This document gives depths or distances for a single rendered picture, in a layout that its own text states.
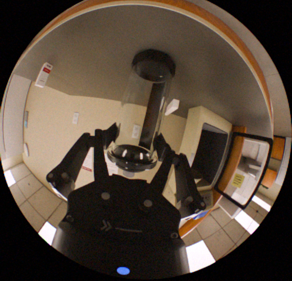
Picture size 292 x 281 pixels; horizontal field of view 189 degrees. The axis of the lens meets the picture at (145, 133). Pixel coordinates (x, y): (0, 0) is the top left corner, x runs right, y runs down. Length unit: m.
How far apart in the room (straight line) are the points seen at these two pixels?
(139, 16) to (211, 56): 0.14
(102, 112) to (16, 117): 2.23
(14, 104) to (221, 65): 2.69
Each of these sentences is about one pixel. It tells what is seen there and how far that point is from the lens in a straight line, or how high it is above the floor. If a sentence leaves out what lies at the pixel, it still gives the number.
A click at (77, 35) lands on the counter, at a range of 0.25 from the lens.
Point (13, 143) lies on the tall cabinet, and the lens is 2.69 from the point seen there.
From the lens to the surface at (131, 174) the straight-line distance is 0.20.
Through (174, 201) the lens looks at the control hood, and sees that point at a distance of 0.52.
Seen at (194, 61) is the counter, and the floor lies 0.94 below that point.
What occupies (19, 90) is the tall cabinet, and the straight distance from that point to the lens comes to 2.59.
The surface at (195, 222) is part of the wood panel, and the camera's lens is 0.97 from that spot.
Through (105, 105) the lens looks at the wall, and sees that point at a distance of 0.83.
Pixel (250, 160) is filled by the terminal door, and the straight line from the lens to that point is 0.61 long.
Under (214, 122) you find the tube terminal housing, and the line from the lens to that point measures 0.51.
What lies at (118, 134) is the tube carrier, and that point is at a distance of 0.15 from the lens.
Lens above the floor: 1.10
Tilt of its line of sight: 4 degrees up
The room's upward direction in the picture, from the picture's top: 167 degrees counter-clockwise
